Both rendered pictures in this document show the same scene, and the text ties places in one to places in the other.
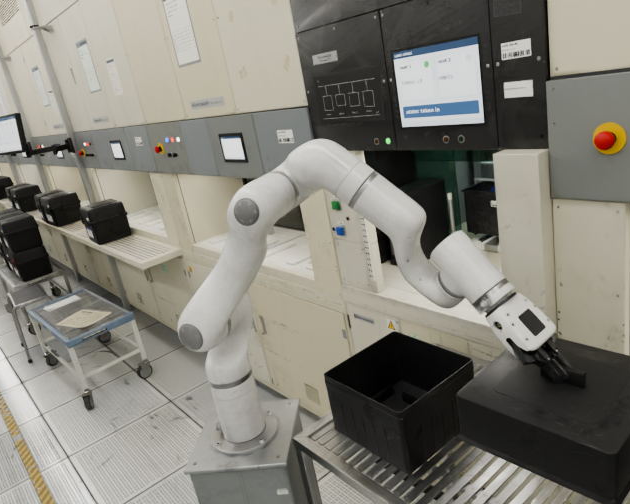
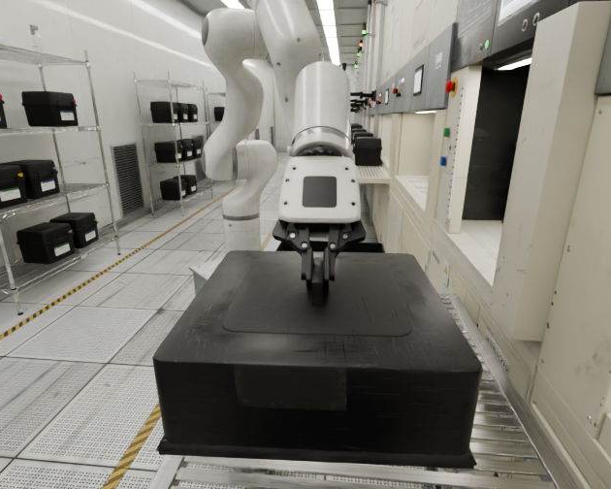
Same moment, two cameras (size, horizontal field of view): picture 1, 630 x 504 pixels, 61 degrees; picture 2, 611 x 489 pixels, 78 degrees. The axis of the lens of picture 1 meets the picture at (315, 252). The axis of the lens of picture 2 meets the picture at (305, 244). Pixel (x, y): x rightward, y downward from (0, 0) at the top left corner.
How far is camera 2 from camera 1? 0.95 m
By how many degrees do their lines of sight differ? 39
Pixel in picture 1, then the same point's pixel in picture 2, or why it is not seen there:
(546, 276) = (542, 224)
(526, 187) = (554, 69)
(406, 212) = (279, 26)
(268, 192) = (225, 15)
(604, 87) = not seen: outside the picture
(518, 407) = (229, 279)
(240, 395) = (233, 230)
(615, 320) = not seen: outside the picture
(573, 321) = (564, 312)
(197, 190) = (414, 133)
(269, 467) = not seen: hidden behind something
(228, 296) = (225, 132)
